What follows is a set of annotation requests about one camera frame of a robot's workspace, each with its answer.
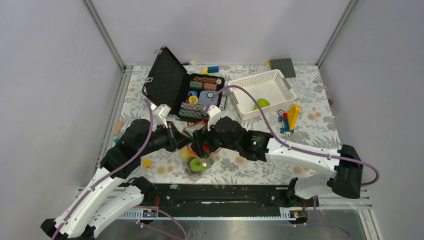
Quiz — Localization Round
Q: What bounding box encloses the grey building base plate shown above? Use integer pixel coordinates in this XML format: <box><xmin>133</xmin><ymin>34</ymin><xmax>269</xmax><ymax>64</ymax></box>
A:
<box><xmin>269</xmin><ymin>58</ymin><xmax>296</xmax><ymax>78</ymax></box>

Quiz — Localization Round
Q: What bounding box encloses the white perforated plastic basket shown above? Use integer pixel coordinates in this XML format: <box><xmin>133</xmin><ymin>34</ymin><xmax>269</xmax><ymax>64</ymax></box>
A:
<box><xmin>228</xmin><ymin>69</ymin><xmax>297</xmax><ymax>121</ymax></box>

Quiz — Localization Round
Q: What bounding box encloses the small yellow toy brick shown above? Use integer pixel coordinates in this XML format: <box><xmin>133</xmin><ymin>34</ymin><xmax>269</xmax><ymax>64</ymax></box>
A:
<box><xmin>142</xmin><ymin>159</ymin><xmax>152</xmax><ymax>169</ymax></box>

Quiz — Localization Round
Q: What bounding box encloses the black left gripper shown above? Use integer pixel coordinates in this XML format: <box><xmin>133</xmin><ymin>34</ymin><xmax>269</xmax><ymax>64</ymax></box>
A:
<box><xmin>139</xmin><ymin>120</ymin><xmax>193</xmax><ymax>157</ymax></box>

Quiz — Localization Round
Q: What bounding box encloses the light green toy pepper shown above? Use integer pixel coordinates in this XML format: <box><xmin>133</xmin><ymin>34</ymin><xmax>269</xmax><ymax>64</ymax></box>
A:
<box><xmin>189</xmin><ymin>158</ymin><xmax>212</xmax><ymax>173</ymax></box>

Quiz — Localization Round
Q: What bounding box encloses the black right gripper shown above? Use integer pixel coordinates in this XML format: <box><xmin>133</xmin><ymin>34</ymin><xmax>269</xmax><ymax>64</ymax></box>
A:
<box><xmin>189</xmin><ymin>123</ymin><xmax>241</xmax><ymax>158</ymax></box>

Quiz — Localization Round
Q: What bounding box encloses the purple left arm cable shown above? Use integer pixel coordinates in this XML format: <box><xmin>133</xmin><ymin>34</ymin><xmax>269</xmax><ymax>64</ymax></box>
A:
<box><xmin>50</xmin><ymin>99</ymin><xmax>158</xmax><ymax>240</ymax></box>

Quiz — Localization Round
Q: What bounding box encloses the blue toy brick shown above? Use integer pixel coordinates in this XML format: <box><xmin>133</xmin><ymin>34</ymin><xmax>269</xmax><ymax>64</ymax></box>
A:
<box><xmin>207</xmin><ymin>66</ymin><xmax>220</xmax><ymax>74</ymax></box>

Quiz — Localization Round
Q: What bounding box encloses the green toy apple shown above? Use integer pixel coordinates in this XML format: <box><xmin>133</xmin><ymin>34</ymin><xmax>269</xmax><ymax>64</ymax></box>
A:
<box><xmin>252</xmin><ymin>98</ymin><xmax>271</xmax><ymax>111</ymax></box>

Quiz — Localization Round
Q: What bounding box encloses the clear zip bag orange zipper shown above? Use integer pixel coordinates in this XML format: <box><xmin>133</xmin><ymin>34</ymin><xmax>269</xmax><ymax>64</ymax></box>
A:
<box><xmin>182</xmin><ymin>120</ymin><xmax>221</xmax><ymax>174</ymax></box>

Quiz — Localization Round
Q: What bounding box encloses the tan wooden block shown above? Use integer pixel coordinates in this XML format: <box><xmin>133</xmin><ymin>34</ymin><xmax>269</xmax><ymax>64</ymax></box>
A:
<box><xmin>112</xmin><ymin>120</ymin><xmax>124</xmax><ymax>135</ymax></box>

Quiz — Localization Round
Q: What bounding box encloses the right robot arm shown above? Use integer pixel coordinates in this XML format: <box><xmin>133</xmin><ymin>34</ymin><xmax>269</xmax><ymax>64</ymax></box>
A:
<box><xmin>191</xmin><ymin>105</ymin><xmax>363</xmax><ymax>206</ymax></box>

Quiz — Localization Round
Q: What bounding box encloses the black poker chip case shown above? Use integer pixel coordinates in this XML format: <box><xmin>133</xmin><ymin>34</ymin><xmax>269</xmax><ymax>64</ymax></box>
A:
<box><xmin>142</xmin><ymin>46</ymin><xmax>225</xmax><ymax>123</ymax></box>

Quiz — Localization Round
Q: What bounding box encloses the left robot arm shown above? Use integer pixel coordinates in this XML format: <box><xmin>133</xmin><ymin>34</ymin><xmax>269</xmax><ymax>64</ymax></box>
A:
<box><xmin>40</xmin><ymin>109</ymin><xmax>191</xmax><ymax>240</ymax></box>

